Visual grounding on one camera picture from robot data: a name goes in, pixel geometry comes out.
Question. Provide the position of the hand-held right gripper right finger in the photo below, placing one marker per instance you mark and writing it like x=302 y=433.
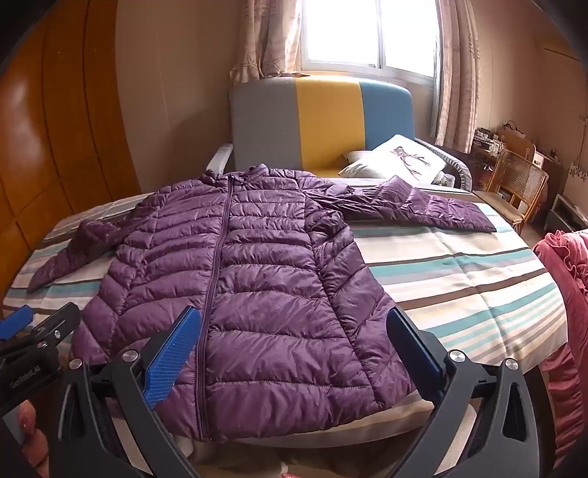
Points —
x=414 y=351

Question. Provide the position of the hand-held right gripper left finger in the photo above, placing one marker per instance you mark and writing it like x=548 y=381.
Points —
x=173 y=351

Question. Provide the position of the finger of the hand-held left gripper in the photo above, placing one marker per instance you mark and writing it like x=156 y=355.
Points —
x=14 y=321
x=55 y=327

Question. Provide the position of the purple puffer jacket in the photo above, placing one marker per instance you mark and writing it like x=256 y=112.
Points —
x=257 y=285

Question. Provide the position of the person's left hand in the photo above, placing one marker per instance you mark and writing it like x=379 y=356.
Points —
x=30 y=436

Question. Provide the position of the pink ruffled blanket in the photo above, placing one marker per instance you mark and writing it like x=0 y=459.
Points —
x=567 y=294

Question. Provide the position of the wooden wardrobe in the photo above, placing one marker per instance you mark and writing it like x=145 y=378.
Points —
x=59 y=138

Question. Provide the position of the white printed pillow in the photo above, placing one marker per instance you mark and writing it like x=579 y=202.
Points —
x=404 y=161

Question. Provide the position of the rattan chair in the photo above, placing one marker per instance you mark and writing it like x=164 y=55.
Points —
x=519 y=181

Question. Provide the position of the plain white pillow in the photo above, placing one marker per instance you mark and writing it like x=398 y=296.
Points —
x=356 y=156

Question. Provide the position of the cluttered wooden desk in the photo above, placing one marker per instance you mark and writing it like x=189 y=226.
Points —
x=494 y=142

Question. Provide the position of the grey yellow blue sofa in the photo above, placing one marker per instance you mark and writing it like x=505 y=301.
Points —
x=321 y=124

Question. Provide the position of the beige patterned curtain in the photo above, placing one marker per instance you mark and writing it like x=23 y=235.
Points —
x=268 y=39
x=459 y=73

